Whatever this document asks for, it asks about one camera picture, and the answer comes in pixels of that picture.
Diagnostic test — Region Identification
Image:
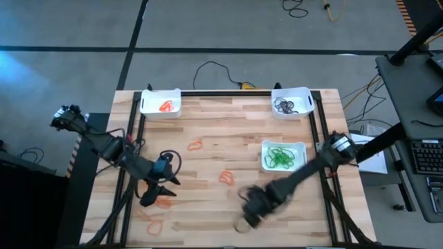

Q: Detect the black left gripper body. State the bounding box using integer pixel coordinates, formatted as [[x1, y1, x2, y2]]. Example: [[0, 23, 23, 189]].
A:
[[138, 171, 163, 190]]

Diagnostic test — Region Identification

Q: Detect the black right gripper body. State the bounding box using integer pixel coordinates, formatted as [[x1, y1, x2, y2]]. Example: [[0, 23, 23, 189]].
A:
[[240, 185, 278, 222]]

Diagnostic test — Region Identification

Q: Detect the green rubber band pile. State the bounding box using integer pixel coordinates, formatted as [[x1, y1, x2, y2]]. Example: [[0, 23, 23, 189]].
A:
[[264, 147, 296, 170]]

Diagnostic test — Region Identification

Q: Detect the white plastic basket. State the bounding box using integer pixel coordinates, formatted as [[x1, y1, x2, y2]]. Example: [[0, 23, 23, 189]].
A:
[[139, 88, 183, 120], [271, 86, 316, 121], [260, 139, 309, 174]]

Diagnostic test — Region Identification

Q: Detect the black rubber band pile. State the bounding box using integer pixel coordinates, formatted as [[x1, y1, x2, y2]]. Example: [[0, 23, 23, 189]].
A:
[[273, 97, 300, 116]]

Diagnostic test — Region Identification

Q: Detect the black arm base platform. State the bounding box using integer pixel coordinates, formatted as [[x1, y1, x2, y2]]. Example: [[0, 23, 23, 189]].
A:
[[55, 112, 111, 249]]

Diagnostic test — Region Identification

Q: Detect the orange black hazard tape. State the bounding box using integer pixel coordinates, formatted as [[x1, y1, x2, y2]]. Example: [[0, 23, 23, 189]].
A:
[[64, 137, 83, 180], [395, 0, 419, 37]]

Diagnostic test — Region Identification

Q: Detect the white paper sheet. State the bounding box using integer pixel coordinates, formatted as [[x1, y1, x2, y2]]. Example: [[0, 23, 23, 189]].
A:
[[349, 122, 389, 175]]

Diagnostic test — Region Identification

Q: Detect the black side cabinet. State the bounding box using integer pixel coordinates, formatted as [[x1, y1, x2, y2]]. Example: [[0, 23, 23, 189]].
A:
[[0, 140, 69, 249]]

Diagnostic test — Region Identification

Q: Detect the black stand pole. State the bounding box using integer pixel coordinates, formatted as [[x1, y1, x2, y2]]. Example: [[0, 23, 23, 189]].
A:
[[389, 10, 443, 66], [354, 122, 406, 164]]

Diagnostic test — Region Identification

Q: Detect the black keyboard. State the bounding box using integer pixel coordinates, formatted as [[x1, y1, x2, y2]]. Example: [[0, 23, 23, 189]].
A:
[[410, 139, 443, 176]]

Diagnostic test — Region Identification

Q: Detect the grey side desk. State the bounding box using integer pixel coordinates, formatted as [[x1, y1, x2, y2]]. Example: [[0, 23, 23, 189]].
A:
[[375, 50, 443, 224]]

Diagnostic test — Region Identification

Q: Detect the black tablet screen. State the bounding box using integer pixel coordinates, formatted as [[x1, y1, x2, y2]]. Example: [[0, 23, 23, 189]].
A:
[[425, 86, 443, 117]]

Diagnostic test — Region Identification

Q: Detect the black desk device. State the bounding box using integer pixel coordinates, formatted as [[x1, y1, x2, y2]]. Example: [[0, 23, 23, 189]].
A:
[[425, 51, 443, 79]]

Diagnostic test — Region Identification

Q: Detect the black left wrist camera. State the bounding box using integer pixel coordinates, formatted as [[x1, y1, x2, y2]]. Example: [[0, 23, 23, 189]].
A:
[[153, 156, 174, 178]]

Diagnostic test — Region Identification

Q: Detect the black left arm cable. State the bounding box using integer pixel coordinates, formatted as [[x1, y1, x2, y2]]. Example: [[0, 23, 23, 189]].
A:
[[134, 149, 183, 200]]

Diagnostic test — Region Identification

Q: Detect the black aluminium table frame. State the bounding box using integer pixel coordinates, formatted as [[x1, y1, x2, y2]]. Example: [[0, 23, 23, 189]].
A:
[[81, 89, 373, 249]]

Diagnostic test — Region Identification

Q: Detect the yellow and black cable bundle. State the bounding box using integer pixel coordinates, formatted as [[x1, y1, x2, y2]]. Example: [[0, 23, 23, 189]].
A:
[[341, 74, 387, 127]]

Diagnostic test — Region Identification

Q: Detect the black desk cable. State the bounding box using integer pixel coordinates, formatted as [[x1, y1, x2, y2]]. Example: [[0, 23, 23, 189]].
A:
[[410, 119, 443, 129]]

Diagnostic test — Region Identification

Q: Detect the coiled black floor cable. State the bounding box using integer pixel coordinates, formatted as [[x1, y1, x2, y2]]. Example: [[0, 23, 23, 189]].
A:
[[281, 0, 309, 19]]

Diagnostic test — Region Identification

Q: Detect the yellow floor cable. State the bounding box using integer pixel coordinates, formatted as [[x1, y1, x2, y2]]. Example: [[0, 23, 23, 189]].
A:
[[323, 0, 347, 21]]

